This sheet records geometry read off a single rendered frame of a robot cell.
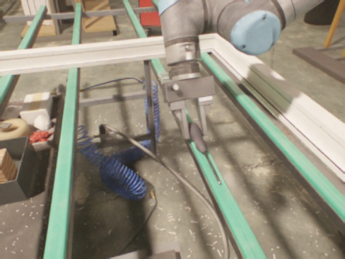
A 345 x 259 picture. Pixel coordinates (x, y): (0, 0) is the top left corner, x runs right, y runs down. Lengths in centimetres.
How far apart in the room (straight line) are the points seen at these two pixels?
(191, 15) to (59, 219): 53
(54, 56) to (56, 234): 78
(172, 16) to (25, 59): 70
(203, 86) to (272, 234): 110
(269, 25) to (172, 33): 22
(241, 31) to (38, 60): 84
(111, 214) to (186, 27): 123
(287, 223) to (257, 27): 127
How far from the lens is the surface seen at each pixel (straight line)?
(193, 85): 67
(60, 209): 61
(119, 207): 166
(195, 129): 69
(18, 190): 102
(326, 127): 73
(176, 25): 67
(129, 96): 153
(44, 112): 135
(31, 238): 95
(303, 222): 172
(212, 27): 71
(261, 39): 61
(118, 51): 117
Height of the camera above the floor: 132
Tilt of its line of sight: 38 degrees down
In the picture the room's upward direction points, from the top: 1 degrees counter-clockwise
